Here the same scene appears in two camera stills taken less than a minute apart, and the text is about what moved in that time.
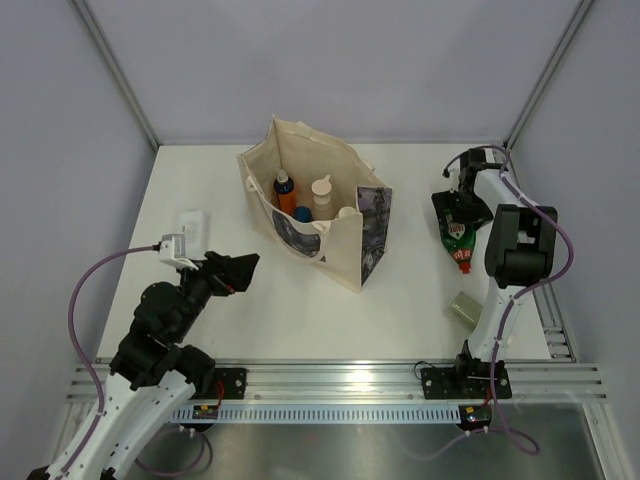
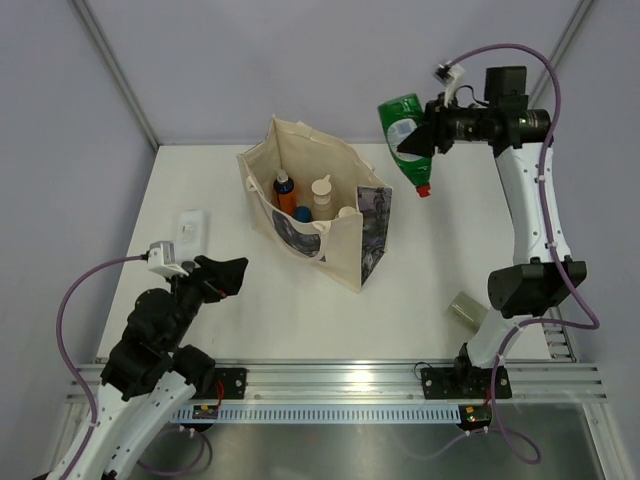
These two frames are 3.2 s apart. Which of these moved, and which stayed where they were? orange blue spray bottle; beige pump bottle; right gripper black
Moved: right gripper black
Stayed: orange blue spray bottle; beige pump bottle
